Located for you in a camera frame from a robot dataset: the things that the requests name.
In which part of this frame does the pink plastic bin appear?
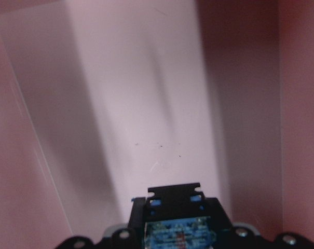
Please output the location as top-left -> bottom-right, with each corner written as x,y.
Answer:
0,1 -> 314,248

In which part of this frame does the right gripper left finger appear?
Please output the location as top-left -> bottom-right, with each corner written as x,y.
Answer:
128,197 -> 146,244

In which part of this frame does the yellow push button switch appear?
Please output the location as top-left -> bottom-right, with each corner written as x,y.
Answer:
143,183 -> 216,248

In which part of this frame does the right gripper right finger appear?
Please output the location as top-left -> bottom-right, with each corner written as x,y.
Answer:
202,198 -> 233,231

